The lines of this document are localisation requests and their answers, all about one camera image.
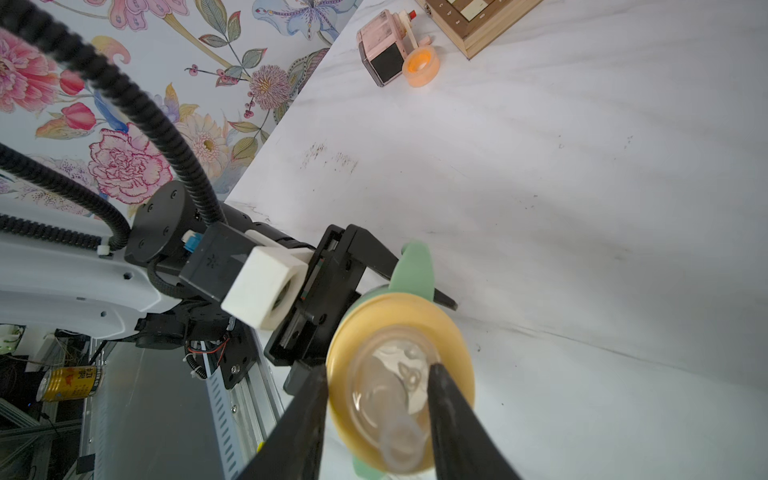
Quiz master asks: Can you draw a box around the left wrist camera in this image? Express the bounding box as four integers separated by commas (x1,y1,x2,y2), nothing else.
179,223,314,330

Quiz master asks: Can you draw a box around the yellow collar with nipple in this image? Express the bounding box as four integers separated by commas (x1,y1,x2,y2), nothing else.
326,292,475,475

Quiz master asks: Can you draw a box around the wooden chess board box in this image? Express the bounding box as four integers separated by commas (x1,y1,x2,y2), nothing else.
416,0,541,60

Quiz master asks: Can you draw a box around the pink black cube box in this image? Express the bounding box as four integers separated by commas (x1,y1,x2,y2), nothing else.
356,9,418,87

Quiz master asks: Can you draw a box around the aluminium mounting rail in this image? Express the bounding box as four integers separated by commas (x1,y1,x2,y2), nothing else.
204,339,284,479

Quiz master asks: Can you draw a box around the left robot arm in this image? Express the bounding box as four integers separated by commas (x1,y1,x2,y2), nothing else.
1,1,456,387

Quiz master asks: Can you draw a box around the yellow can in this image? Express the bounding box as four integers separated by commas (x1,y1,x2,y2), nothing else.
36,366,103,402

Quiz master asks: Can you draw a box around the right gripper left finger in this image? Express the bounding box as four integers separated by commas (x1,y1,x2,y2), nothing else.
238,365,329,480

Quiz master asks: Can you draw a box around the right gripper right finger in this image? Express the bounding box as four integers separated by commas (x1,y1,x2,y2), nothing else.
428,363,520,480

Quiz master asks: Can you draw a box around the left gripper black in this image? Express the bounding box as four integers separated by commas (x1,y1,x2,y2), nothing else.
265,225,457,395

